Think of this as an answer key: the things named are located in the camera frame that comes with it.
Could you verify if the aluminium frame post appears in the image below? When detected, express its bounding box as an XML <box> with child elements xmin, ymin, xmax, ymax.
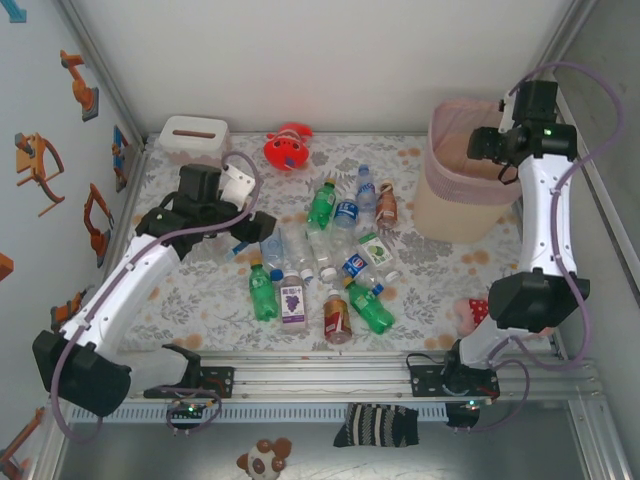
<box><xmin>53</xmin><ymin>0</ymin><xmax>147</xmax><ymax>146</ymax></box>
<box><xmin>537</xmin><ymin>0</ymin><xmax>599</xmax><ymax>69</ymax></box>

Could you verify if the red gold label bottle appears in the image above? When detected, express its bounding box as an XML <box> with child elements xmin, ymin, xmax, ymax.
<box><xmin>322</xmin><ymin>288</ymin><xmax>354</xmax><ymax>346</ymax></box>

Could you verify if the clear bottle white cap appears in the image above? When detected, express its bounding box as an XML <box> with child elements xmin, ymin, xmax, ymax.
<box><xmin>305</xmin><ymin>227</ymin><xmax>339</xmax><ymax>281</ymax></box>

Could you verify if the blue label water bottle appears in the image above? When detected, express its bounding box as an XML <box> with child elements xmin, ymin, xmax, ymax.
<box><xmin>329</xmin><ymin>193</ymin><xmax>362</xmax><ymax>251</ymax></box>

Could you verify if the pink plush toy dotted dress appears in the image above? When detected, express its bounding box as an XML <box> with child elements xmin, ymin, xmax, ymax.
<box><xmin>453</xmin><ymin>297</ymin><xmax>556</xmax><ymax>342</ymax></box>

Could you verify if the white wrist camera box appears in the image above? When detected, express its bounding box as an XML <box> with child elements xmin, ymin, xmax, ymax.
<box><xmin>498</xmin><ymin>88</ymin><xmax>524</xmax><ymax>135</ymax></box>
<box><xmin>219</xmin><ymin>164</ymin><xmax>257</xmax><ymax>206</ymax></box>

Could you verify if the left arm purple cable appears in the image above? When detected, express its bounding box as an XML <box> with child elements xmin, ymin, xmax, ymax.
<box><xmin>48</xmin><ymin>151</ymin><xmax>261</xmax><ymax>444</ymax></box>

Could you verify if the brown white plush dog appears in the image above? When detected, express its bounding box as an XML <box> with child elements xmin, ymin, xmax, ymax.
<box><xmin>235</xmin><ymin>437</ymin><xmax>294</xmax><ymax>480</ymax></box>

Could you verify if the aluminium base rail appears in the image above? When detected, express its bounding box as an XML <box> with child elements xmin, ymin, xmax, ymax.
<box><xmin>48</xmin><ymin>349</ymin><xmax>604</xmax><ymax>404</ymax></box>

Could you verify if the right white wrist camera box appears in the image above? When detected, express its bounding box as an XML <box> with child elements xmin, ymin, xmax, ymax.
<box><xmin>498</xmin><ymin>88</ymin><xmax>524</xmax><ymax>135</ymax></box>

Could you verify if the blue orange wall sticker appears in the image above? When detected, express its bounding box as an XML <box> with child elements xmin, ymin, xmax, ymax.
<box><xmin>112</xmin><ymin>124</ymin><xmax>130</xmax><ymax>194</ymax></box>

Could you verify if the grape juice bottle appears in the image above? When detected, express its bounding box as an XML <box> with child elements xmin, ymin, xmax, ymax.
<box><xmin>278</xmin><ymin>268</ymin><xmax>307</xmax><ymax>335</ymax></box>

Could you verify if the brown drink bottle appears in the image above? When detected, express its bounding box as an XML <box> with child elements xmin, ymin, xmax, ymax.
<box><xmin>374</xmin><ymin>180</ymin><xmax>399</xmax><ymax>231</ymax></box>

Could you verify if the white slotted cable duct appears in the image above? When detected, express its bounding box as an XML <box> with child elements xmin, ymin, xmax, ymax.
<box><xmin>67</xmin><ymin>403</ymin><xmax>451</xmax><ymax>425</ymax></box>

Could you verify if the small controller board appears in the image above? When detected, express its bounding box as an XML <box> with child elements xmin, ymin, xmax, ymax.
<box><xmin>446</xmin><ymin>398</ymin><xmax>482</xmax><ymax>429</ymax></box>
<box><xmin>167</xmin><ymin>398</ymin><xmax>209</xmax><ymax>419</ymax></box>

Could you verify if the pepsi label clear bottle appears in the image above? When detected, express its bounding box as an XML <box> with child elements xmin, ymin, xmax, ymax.
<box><xmin>341</xmin><ymin>252</ymin><xmax>386</xmax><ymax>297</ymax></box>

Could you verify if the white tissue box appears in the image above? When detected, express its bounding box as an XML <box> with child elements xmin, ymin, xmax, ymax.
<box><xmin>158</xmin><ymin>114</ymin><xmax>232</xmax><ymax>170</ymax></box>

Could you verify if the beige bin with pink mesh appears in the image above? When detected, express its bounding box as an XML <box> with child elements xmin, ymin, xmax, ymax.
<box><xmin>412</xmin><ymin>98</ymin><xmax>524</xmax><ymax>245</ymax></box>

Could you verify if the black striped sock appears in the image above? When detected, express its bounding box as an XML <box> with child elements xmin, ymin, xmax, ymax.
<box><xmin>332</xmin><ymin>402</ymin><xmax>420</xmax><ymax>449</ymax></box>

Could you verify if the orange gripper wall sticker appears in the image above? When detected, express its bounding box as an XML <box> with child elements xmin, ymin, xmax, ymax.
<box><xmin>13</xmin><ymin>132</ymin><xmax>66</xmax><ymax>217</ymax></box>

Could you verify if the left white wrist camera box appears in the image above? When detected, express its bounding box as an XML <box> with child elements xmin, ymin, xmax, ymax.
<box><xmin>219</xmin><ymin>164</ymin><xmax>257</xmax><ymax>206</ymax></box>

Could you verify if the lime label clear bottle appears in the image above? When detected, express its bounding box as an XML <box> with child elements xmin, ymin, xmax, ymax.
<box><xmin>355</xmin><ymin>230</ymin><xmax>404</xmax><ymax>285</ymax></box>

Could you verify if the green bottle dark cap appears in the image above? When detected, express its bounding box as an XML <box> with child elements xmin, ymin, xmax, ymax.
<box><xmin>304</xmin><ymin>178</ymin><xmax>337</xmax><ymax>232</ymax></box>

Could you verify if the clear bottle blue cap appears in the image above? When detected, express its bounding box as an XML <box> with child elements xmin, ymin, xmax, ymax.
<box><xmin>258</xmin><ymin>232</ymin><xmax>287</xmax><ymax>281</ymax></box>

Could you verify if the green bottle yellow cap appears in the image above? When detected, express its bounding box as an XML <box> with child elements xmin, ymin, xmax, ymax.
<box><xmin>248</xmin><ymin>257</ymin><xmax>280</xmax><ymax>322</ymax></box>
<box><xmin>342</xmin><ymin>277</ymin><xmax>396</xmax><ymax>335</ymax></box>

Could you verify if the clear bottle red cap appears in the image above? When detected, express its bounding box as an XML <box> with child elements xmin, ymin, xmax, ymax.
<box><xmin>219</xmin><ymin>238</ymin><xmax>256</xmax><ymax>266</ymax></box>

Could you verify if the red plush toy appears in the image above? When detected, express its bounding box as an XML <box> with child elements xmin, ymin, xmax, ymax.
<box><xmin>263</xmin><ymin>123</ymin><xmax>314</xmax><ymax>174</ymax></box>

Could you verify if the floral table cloth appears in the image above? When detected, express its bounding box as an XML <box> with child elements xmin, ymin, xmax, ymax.
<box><xmin>107</xmin><ymin>132</ymin><xmax>566</xmax><ymax>354</ymax></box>

